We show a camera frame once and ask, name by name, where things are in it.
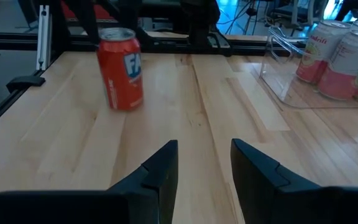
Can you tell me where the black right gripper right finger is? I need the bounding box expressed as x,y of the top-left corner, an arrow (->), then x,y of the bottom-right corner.
230,138 -> 358,224

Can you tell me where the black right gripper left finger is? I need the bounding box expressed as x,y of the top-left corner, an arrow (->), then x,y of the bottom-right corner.
0,139 -> 179,224

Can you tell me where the clear plastic bin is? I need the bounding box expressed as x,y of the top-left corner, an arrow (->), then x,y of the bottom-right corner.
259,26 -> 358,110

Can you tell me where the orange Fanta soda can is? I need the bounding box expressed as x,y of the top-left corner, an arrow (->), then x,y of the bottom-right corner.
96,27 -> 145,111

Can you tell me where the silver aluminium extrusion post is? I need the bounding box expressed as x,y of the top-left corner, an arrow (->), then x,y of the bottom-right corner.
35,4 -> 53,72

